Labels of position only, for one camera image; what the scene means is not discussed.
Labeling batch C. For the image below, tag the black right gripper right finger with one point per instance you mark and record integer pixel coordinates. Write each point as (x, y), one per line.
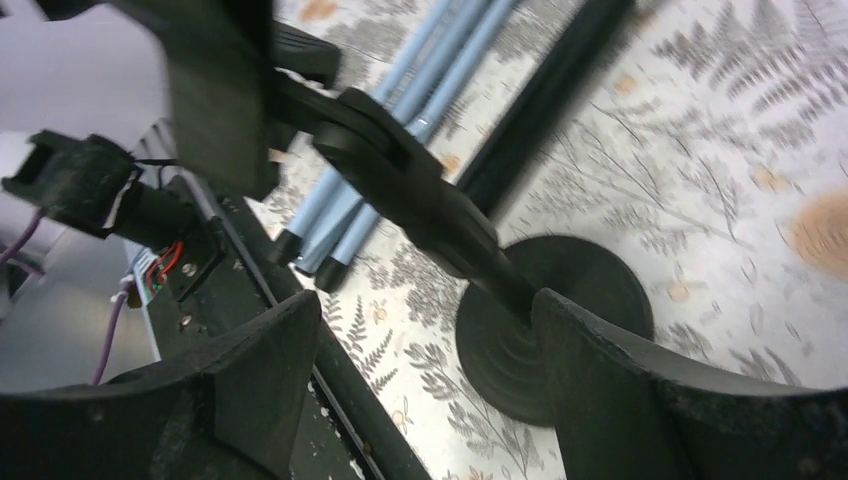
(628, 408)

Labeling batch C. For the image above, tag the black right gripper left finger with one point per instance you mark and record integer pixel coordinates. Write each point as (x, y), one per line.
(172, 404)

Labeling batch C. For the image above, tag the black microphone stand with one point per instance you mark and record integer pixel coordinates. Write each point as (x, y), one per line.
(495, 340)

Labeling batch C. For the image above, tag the black silver microphone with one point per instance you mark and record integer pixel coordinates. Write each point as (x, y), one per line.
(554, 85)

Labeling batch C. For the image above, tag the floral patterned table mat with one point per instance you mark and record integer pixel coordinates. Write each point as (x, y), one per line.
(711, 156)

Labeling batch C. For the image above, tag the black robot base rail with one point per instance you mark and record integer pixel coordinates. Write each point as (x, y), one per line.
(221, 280)

